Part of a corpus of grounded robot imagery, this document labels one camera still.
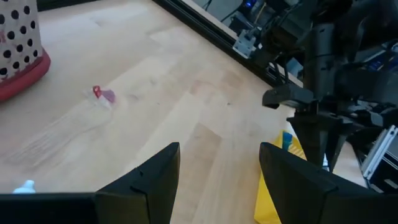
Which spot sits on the red metal box grater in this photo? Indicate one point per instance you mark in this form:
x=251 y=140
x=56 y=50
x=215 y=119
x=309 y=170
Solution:
x=18 y=46

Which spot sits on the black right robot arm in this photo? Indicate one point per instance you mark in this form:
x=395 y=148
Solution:
x=320 y=56

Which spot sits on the yellow slotted plastic basket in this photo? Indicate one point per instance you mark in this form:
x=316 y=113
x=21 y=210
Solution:
x=264 y=202

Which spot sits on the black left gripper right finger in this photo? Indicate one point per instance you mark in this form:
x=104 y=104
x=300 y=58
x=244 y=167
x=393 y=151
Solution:
x=295 y=193

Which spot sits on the small blue white tube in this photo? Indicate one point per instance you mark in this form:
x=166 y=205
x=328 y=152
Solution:
x=26 y=187
x=286 y=141

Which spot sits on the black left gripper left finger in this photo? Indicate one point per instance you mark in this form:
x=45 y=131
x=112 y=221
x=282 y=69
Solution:
x=146 y=193

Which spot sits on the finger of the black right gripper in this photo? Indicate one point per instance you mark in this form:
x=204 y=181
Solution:
x=312 y=137
x=339 y=140

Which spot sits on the small clear plastic bag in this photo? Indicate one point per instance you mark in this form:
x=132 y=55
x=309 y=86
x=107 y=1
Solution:
x=101 y=95

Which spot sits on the black aluminium rig frame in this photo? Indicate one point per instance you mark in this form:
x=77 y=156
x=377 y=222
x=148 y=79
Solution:
x=217 y=34

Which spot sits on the silver metal mounting bracket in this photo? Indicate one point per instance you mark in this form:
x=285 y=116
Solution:
x=245 y=43

